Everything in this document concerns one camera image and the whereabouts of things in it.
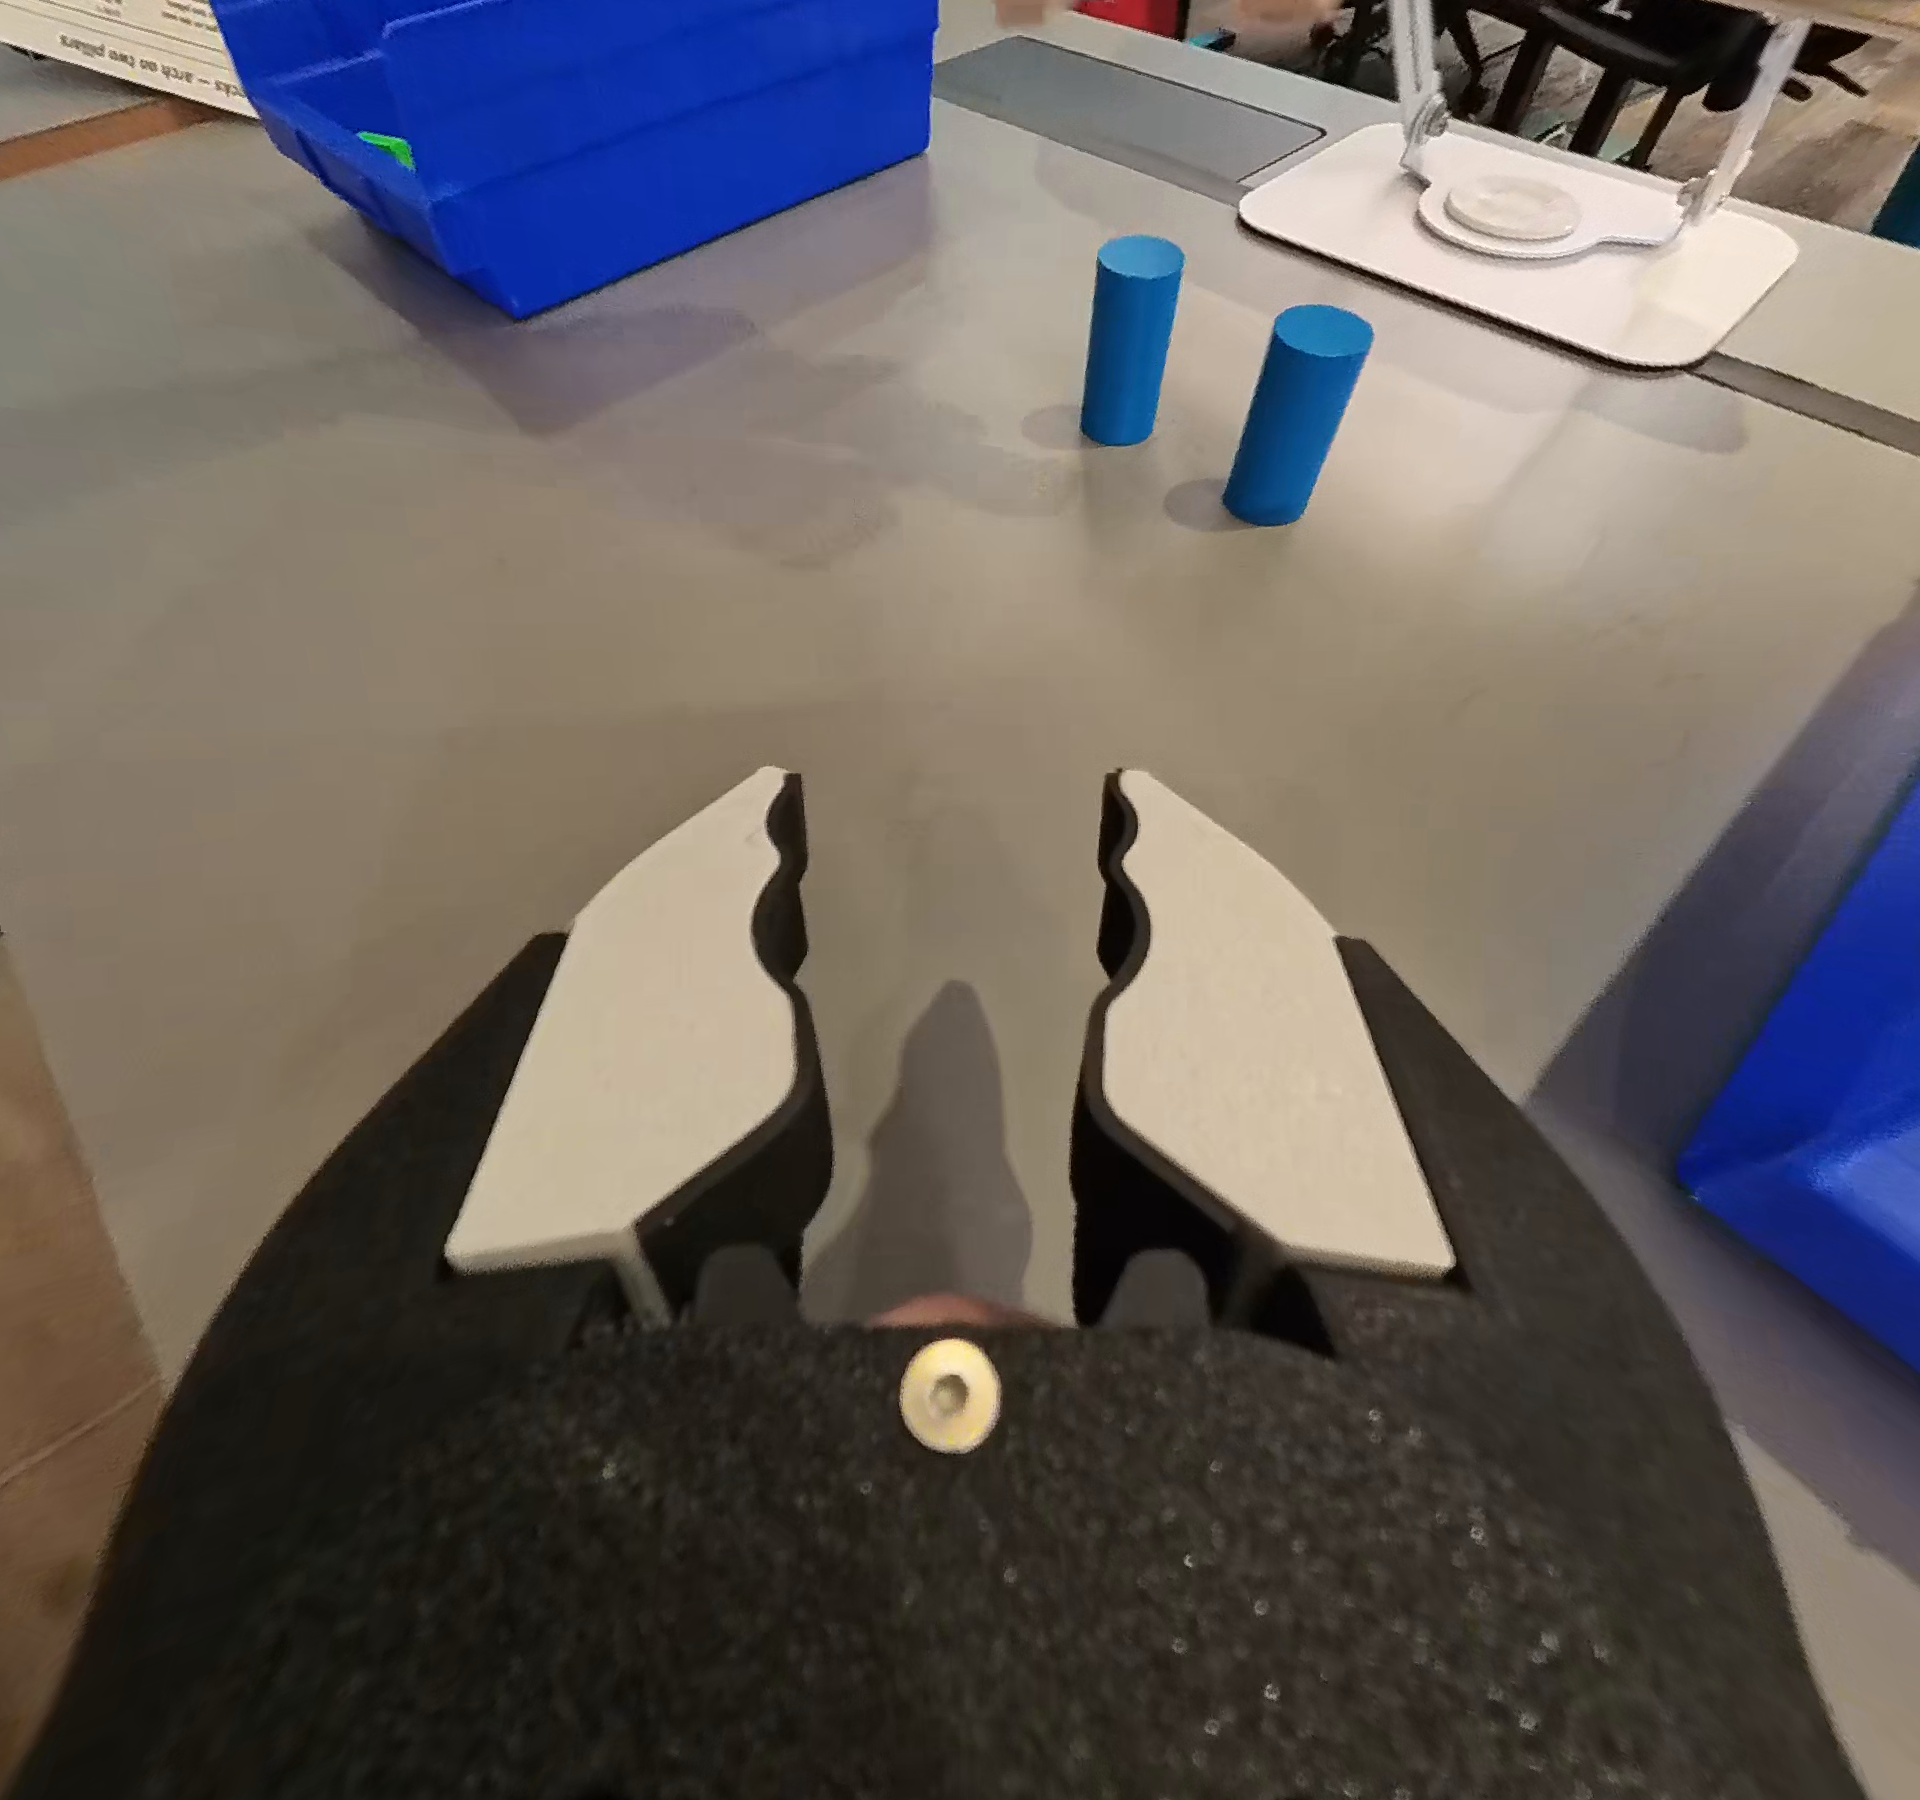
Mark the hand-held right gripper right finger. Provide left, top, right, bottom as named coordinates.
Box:
left=1071, top=763, right=1460, bottom=1300

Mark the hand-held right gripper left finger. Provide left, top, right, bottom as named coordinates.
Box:
left=443, top=763, right=834, bottom=1307

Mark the blue wooden cylinder block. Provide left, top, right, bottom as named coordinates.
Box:
left=1079, top=234, right=1187, bottom=449
left=1221, top=303, right=1373, bottom=527

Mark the blue plastic bin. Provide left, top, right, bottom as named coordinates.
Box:
left=186, top=0, right=950, bottom=320
left=1675, top=779, right=1920, bottom=1381

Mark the white document stand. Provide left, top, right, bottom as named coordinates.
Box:
left=1238, top=0, right=1920, bottom=370

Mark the grey table cable flap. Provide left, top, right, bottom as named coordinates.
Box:
left=931, top=33, right=1326, bottom=185

